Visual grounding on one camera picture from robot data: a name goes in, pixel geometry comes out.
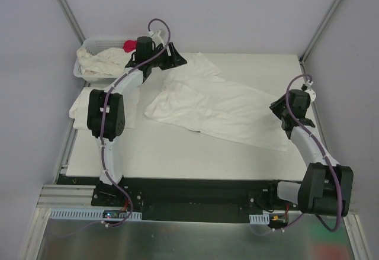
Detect right white cable duct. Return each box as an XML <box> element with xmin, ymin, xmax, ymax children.
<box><xmin>249</xmin><ymin>214</ymin><xmax>270</xmax><ymax>225</ymax></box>

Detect aluminium frame post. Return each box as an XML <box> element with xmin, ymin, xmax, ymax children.
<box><xmin>57</xmin><ymin>0</ymin><xmax>85</xmax><ymax>44</ymax></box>
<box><xmin>299</xmin><ymin>0</ymin><xmax>344</xmax><ymax>66</ymax></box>

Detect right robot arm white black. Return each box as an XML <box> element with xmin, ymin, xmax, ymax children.
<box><xmin>266</xmin><ymin>89</ymin><xmax>354</xmax><ymax>217</ymax></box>

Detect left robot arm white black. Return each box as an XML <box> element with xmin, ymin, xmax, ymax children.
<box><xmin>86</xmin><ymin>36</ymin><xmax>187</xmax><ymax>206</ymax></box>

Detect left white cable duct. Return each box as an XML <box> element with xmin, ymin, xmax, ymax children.
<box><xmin>50</xmin><ymin>208</ymin><xmax>129</xmax><ymax>222</ymax></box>

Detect folded white t shirt stack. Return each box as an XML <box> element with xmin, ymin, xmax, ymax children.
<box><xmin>69</xmin><ymin>87</ymin><xmax>140</xmax><ymax>130</ymax></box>

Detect right aluminium frame post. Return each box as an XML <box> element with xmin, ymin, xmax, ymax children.
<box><xmin>299</xmin><ymin>0</ymin><xmax>344</xmax><ymax>66</ymax></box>

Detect aluminium rail front left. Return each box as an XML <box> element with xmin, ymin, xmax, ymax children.
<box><xmin>37</xmin><ymin>184</ymin><xmax>95</xmax><ymax>207</ymax></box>

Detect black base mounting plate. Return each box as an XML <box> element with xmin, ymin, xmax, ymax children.
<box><xmin>57</xmin><ymin>176</ymin><xmax>297</xmax><ymax>224</ymax></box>

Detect white plastic laundry basket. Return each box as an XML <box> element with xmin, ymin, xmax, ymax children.
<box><xmin>73</xmin><ymin>38</ymin><xmax>137</xmax><ymax>84</ymax></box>

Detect white cable duct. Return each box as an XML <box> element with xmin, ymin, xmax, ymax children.
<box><xmin>249</xmin><ymin>214</ymin><xmax>270</xmax><ymax>225</ymax></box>
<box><xmin>50</xmin><ymin>208</ymin><xmax>129</xmax><ymax>222</ymax></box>

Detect red garment in basket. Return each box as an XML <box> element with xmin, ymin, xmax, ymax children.
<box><xmin>123</xmin><ymin>40</ymin><xmax>137</xmax><ymax>53</ymax></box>

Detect left aluminium frame post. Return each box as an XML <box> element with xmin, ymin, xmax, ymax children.
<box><xmin>57</xmin><ymin>0</ymin><xmax>85</xmax><ymax>44</ymax></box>

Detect cream clothes in basket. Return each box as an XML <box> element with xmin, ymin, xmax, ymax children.
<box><xmin>76</xmin><ymin>47</ymin><xmax>131</xmax><ymax>76</ymax></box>

